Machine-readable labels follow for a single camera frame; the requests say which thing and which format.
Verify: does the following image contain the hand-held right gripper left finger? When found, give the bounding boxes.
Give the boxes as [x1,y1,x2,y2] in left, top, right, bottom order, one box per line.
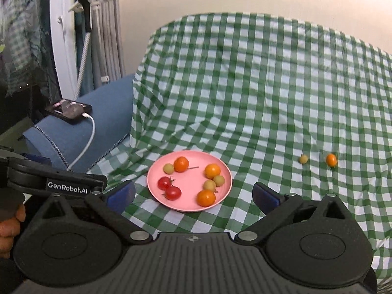
[39,180,153,246]

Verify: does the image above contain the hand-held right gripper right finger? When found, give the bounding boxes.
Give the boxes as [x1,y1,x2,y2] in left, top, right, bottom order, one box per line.
[235,182,353,243]

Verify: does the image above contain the red cherry tomato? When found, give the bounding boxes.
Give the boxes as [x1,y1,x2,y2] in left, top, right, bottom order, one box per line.
[157,176,173,191]
[165,186,182,201]

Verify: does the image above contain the pink round plate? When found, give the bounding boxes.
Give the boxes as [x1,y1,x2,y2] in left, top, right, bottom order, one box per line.
[147,151,233,212]

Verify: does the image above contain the person's left hand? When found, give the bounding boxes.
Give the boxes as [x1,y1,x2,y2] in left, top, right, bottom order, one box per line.
[0,204,27,259]

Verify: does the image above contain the black smartphone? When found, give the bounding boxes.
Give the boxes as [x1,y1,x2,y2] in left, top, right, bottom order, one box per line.
[45,98,93,125]

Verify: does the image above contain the blue sofa armrest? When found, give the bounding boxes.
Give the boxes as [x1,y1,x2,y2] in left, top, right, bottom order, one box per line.
[22,73,136,172]

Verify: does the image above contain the green checked cloth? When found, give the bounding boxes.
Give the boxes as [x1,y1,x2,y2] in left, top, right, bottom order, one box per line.
[87,12,392,294]

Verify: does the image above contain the hanging clothes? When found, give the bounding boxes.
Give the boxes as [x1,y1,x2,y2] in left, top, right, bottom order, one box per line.
[0,0,60,101]

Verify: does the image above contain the grey curtain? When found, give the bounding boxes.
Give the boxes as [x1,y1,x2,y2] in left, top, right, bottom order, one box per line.
[91,0,125,90]

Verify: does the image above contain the black gooseneck phone holder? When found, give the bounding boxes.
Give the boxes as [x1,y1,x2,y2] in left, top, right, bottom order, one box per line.
[69,0,93,102]

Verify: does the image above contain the white charging cable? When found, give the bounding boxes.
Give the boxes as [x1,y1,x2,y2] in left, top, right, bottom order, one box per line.
[66,113,96,172]

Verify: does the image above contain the white round frame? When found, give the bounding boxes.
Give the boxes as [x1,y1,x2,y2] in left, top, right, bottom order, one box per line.
[49,0,81,99]

